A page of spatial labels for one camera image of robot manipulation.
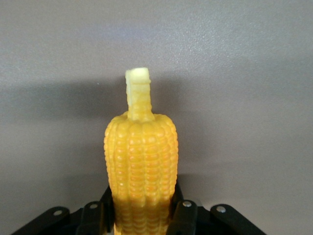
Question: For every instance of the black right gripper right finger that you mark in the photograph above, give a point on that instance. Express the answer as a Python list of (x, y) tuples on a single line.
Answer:
[(183, 218)]

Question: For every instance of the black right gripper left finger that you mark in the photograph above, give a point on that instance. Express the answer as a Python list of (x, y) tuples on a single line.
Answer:
[(95, 218)]

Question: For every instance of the yellow corn cob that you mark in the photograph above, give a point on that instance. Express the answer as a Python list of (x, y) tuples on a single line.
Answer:
[(141, 159)]

